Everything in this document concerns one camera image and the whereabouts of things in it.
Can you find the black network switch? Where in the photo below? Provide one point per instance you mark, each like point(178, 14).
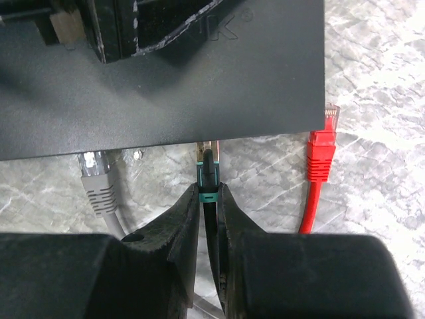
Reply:
point(261, 73)

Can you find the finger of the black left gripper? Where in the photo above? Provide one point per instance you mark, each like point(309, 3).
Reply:
point(69, 21)
point(147, 26)

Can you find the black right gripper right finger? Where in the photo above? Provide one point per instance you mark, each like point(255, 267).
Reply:
point(289, 275)

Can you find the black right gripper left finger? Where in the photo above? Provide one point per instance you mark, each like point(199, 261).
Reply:
point(150, 273)

